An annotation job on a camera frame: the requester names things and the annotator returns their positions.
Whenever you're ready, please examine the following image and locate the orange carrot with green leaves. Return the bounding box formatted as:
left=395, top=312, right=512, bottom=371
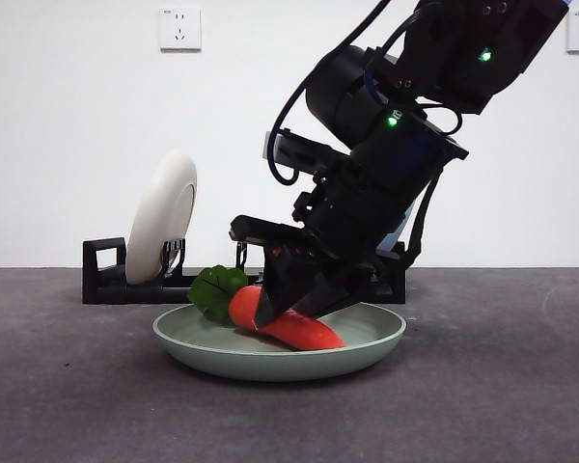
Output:
left=187, top=264, right=347, bottom=352

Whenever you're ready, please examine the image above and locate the green plate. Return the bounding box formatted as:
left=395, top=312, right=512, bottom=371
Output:
left=152, top=301, right=408, bottom=383

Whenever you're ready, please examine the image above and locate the blue plate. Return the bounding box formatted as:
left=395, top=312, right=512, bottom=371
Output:
left=375, top=204, right=409, bottom=255

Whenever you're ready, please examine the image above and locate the cream white plate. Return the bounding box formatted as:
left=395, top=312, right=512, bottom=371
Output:
left=125, top=148, right=199, bottom=286

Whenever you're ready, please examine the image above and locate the black plate rack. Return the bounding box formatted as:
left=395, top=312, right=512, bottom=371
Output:
left=81, top=235, right=407, bottom=306

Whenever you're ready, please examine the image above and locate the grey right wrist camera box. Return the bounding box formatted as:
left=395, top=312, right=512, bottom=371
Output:
left=259, top=129, right=354, bottom=183

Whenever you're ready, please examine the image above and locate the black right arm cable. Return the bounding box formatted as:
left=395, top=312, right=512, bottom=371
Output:
left=262, top=0, right=393, bottom=187

